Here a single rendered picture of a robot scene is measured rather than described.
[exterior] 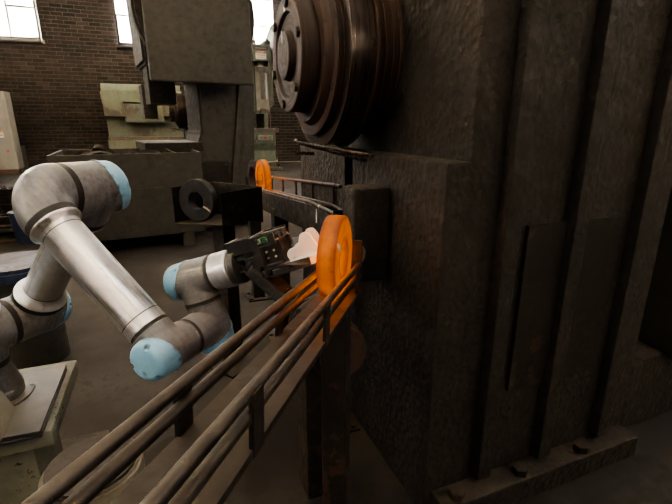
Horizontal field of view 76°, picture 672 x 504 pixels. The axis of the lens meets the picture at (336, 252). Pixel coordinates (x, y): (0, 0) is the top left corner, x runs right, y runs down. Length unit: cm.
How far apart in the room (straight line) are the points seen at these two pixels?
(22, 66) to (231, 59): 799
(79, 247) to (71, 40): 1059
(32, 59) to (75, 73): 77
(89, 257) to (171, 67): 299
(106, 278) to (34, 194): 20
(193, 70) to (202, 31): 30
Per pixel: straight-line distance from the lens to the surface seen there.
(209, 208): 165
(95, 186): 101
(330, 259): 72
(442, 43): 102
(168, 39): 380
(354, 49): 106
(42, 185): 95
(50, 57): 1142
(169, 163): 356
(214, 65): 385
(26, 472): 134
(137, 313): 83
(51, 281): 121
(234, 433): 37
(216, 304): 90
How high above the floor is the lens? 94
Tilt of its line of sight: 16 degrees down
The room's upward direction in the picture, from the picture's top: straight up
